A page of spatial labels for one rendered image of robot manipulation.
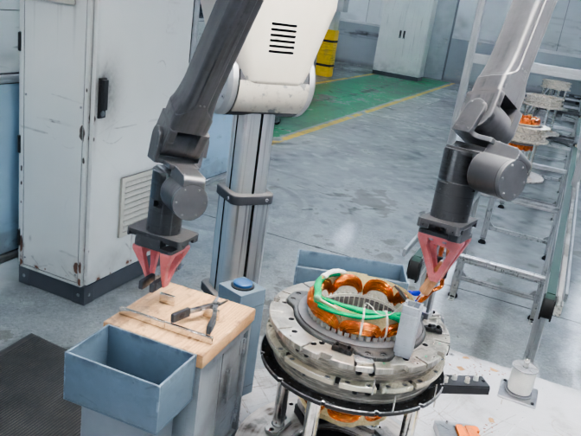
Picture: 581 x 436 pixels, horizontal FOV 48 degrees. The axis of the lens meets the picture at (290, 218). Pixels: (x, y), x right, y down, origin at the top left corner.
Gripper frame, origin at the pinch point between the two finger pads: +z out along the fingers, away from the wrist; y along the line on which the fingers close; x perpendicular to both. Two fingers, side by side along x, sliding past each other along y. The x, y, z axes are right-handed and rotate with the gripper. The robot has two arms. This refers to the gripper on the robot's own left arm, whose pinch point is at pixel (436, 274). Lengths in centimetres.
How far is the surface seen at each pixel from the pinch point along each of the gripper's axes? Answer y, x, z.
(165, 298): -8.0, 44.6, 16.6
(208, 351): -15.2, 29.1, 18.8
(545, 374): 241, -4, 104
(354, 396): -4.9, 7.4, 21.9
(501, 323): 283, 29, 99
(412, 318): -0.2, 2.0, 7.9
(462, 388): 53, 1, 41
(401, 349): 0.2, 2.8, 13.7
